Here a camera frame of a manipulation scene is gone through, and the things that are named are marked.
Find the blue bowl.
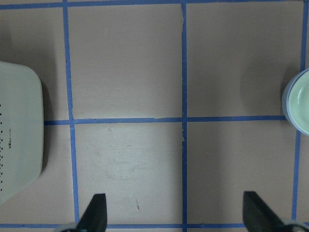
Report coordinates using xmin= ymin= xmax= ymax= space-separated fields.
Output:
xmin=281 ymin=69 xmax=309 ymax=123

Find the cream chrome toaster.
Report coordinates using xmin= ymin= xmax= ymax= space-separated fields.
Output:
xmin=0 ymin=62 xmax=44 ymax=203

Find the green bowl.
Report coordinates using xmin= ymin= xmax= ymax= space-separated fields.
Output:
xmin=288 ymin=70 xmax=309 ymax=135

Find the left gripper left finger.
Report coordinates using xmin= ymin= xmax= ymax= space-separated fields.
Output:
xmin=74 ymin=193 xmax=107 ymax=232

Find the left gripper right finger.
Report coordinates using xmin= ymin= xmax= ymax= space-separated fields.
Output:
xmin=242 ymin=191 xmax=289 ymax=232

